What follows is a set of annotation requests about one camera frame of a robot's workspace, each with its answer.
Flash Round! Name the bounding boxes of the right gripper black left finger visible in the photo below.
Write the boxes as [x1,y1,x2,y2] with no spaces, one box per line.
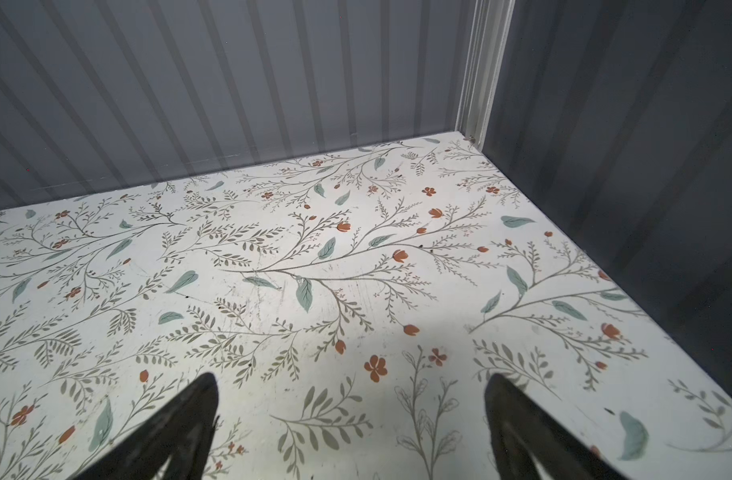
[74,373,219,480]

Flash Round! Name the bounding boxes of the aluminium corner post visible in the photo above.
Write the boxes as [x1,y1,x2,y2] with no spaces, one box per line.
[455,0,517,150]

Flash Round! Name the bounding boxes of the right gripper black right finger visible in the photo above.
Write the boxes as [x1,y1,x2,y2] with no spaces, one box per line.
[484,374,624,479]

